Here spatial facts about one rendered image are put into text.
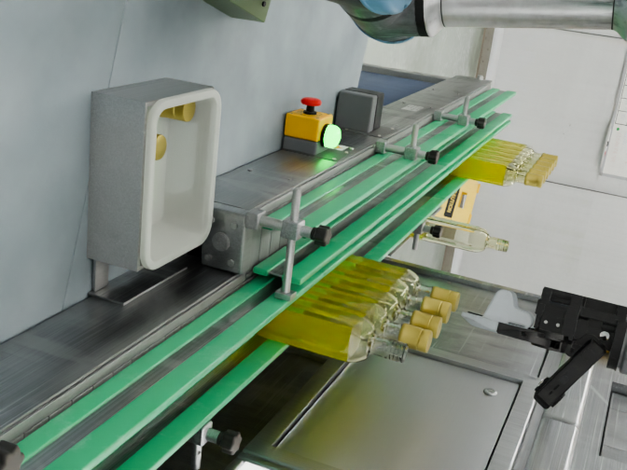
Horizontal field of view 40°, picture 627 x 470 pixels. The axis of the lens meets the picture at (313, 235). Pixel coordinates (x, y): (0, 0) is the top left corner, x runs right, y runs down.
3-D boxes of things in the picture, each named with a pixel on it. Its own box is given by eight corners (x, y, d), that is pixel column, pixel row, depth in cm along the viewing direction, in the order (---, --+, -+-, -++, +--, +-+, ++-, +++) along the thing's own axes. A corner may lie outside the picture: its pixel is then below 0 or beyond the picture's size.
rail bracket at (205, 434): (133, 456, 111) (226, 490, 107) (136, 409, 109) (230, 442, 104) (151, 441, 115) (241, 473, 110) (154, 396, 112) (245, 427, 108)
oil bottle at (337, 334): (232, 330, 130) (365, 369, 123) (235, 296, 128) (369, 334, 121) (249, 316, 135) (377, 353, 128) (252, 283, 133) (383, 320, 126)
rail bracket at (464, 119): (430, 120, 218) (482, 130, 213) (435, 91, 215) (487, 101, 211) (434, 117, 221) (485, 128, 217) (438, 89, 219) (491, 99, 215)
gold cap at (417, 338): (396, 349, 128) (424, 357, 127) (399, 327, 127) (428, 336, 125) (403, 340, 131) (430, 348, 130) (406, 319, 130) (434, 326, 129)
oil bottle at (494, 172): (435, 172, 235) (538, 194, 226) (438, 152, 233) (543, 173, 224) (440, 168, 240) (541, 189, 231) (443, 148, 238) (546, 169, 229)
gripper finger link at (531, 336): (496, 318, 119) (559, 334, 118) (494, 330, 119) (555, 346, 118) (500, 321, 115) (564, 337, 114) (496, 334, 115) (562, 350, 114)
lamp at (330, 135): (318, 148, 163) (333, 151, 162) (321, 125, 161) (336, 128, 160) (327, 144, 167) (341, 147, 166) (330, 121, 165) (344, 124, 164)
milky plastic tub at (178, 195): (88, 260, 113) (145, 276, 110) (93, 90, 105) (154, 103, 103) (160, 226, 128) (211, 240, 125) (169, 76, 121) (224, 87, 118)
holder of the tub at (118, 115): (85, 296, 115) (134, 311, 112) (91, 91, 106) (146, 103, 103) (155, 258, 130) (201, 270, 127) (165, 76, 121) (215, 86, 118)
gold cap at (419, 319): (407, 335, 133) (435, 342, 132) (411, 314, 132) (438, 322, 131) (413, 326, 136) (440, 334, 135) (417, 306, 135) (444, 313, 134)
